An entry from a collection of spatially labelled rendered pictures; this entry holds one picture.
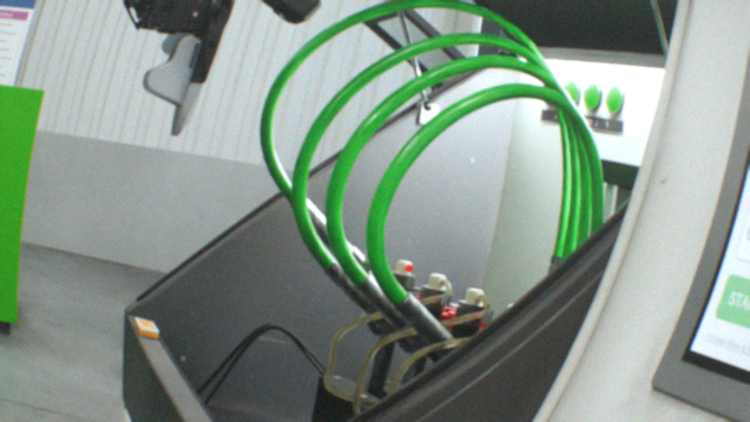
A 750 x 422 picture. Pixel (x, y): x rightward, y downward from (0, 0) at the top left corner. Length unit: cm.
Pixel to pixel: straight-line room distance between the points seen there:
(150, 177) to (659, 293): 700
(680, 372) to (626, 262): 16
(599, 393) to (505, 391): 9
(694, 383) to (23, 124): 378
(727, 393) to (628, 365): 14
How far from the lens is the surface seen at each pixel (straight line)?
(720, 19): 74
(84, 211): 744
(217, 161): 770
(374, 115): 82
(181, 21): 79
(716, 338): 59
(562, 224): 112
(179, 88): 80
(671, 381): 61
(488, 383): 70
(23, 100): 411
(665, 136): 74
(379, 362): 104
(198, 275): 129
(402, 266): 102
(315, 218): 98
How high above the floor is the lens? 123
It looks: 3 degrees down
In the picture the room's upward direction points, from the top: 11 degrees clockwise
